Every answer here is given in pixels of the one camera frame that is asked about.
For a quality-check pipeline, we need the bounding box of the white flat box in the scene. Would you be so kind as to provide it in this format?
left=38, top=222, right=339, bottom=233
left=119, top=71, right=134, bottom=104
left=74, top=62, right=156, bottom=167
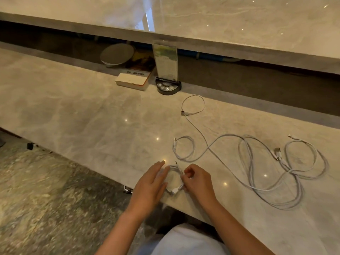
left=114, top=69, right=154, bottom=91

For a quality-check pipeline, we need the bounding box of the round grey plate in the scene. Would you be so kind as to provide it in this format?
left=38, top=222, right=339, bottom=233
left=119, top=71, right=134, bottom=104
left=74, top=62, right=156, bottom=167
left=100, top=43, right=135, bottom=67

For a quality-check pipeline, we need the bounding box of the person's right hand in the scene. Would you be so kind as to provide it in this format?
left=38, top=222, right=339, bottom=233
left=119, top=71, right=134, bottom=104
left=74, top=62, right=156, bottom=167
left=180, top=164, right=220, bottom=210

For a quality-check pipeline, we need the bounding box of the black round button base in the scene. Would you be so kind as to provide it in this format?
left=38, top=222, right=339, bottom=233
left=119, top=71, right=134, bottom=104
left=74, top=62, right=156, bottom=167
left=155, top=76, right=182, bottom=96

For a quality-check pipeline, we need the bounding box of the clear acrylic sign holder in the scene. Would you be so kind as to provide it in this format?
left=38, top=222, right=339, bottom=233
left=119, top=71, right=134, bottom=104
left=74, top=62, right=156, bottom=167
left=152, top=41, right=178, bottom=80

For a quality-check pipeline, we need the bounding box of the person's right forearm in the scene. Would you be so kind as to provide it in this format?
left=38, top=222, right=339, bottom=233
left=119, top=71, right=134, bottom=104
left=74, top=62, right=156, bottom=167
left=203, top=200, right=276, bottom=255

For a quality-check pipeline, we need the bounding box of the dark yellow printed packet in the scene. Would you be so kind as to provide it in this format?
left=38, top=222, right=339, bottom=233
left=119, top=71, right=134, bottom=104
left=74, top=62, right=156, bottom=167
left=127, top=49, right=156, bottom=73

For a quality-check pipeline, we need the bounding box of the person's left hand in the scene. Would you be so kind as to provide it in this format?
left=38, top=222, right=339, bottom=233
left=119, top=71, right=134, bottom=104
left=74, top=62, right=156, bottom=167
left=125, top=160, right=170, bottom=218

